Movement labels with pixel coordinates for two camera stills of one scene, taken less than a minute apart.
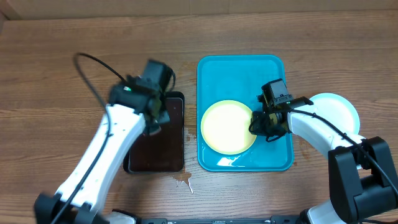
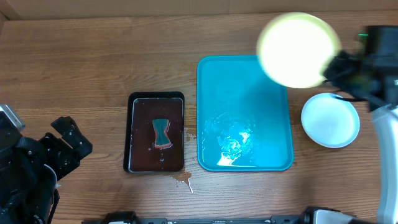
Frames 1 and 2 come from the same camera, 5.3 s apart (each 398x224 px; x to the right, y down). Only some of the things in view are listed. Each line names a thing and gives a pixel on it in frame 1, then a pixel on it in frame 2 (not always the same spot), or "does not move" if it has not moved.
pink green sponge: [153, 129] → [163, 140]
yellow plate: [225, 127] → [292, 49]
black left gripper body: [161, 115] → [62, 163]
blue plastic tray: [240, 78] does not move
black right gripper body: [265, 127] → [336, 71]
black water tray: [163, 152] does not move
